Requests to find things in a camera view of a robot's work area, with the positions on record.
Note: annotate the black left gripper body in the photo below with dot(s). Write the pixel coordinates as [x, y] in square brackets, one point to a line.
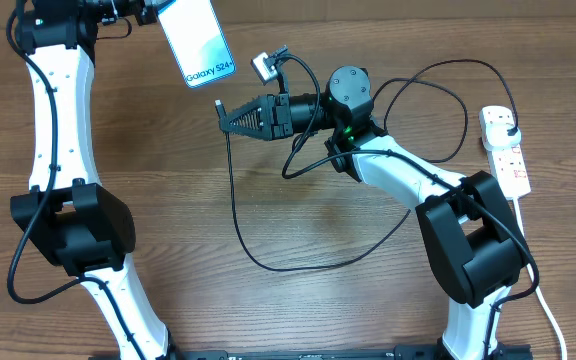
[111, 10]

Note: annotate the blue-screen smartphone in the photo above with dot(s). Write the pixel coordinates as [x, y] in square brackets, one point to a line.
[197, 41]

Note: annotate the white charger plug adapter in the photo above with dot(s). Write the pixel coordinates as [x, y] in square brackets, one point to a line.
[496, 137]

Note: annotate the white power strip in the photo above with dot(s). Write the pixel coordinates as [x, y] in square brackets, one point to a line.
[508, 165]

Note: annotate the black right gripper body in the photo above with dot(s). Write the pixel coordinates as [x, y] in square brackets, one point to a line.
[282, 115]

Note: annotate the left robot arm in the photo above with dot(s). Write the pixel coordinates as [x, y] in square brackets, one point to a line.
[70, 218]

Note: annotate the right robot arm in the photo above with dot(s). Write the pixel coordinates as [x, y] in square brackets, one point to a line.
[474, 246]

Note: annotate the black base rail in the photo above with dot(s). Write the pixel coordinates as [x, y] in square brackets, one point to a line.
[313, 355]

